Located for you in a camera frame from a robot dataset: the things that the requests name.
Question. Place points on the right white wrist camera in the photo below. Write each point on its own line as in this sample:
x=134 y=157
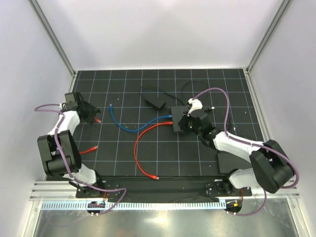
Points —
x=193 y=104

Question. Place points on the aluminium front rail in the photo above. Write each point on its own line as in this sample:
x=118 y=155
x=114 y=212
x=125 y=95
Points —
x=61 y=190

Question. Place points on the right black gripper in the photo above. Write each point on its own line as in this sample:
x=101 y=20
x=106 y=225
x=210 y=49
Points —
x=182 y=123

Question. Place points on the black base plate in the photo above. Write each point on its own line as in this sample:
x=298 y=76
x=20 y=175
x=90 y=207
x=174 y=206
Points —
x=173 y=188

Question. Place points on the black grid mat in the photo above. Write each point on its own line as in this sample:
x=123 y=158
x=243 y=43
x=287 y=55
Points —
x=132 y=138

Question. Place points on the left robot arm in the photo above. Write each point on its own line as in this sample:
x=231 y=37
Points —
x=58 y=151

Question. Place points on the black network switch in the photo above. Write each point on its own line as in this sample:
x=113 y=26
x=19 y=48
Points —
x=178 y=115

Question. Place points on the right aluminium frame post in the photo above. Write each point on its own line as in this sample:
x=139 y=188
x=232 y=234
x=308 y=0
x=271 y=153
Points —
x=282 y=9

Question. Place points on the aluminium frame post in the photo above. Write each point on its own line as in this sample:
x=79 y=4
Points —
x=52 y=36
x=282 y=9

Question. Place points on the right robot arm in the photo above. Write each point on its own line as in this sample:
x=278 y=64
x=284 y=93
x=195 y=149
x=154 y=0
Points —
x=270 y=168

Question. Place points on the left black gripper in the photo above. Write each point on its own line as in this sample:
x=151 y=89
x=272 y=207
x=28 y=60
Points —
x=92 y=111

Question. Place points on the black flat block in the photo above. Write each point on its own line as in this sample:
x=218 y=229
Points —
x=228 y=162

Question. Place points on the white slotted cable duct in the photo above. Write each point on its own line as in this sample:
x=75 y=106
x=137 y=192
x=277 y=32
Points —
x=98 y=205

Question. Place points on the left aluminium frame post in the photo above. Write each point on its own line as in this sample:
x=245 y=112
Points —
x=52 y=36

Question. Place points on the black power adapter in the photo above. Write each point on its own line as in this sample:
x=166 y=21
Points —
x=154 y=102

